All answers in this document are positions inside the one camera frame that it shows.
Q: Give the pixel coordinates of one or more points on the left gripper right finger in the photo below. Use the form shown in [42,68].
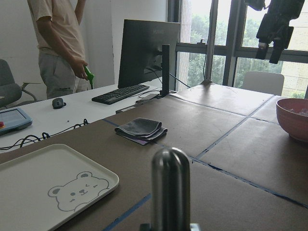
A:
[195,227]

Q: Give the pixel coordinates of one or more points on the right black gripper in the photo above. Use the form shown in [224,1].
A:
[274,27]

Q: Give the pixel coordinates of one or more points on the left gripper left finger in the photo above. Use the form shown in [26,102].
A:
[145,227]

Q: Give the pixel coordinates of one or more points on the steel muddler black tip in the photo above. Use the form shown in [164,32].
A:
[170,206]

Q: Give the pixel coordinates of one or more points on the pink bowl of ice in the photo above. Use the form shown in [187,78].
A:
[292,116]

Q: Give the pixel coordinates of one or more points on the white chair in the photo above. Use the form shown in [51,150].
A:
[265,82]

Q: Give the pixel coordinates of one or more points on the grey purple folded cloth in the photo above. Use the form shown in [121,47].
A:
[142,130]

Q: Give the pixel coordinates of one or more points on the cream bear serving tray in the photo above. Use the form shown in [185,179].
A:
[44,189]

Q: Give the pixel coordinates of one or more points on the black computer monitor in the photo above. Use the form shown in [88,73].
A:
[148,52]

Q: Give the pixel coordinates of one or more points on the black keyboard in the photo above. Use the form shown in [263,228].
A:
[119,94]

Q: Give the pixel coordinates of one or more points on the grey computer mouse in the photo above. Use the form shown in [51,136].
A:
[58,103]

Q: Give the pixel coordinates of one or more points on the blue teach pendant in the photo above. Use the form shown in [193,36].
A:
[14,119]

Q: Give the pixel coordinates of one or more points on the grey office chair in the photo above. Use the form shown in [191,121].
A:
[10,91]

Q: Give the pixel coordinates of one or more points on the person in beige shirt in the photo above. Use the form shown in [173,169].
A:
[60,44]

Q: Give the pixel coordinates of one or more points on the green handled tool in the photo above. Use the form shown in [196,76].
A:
[90,76]

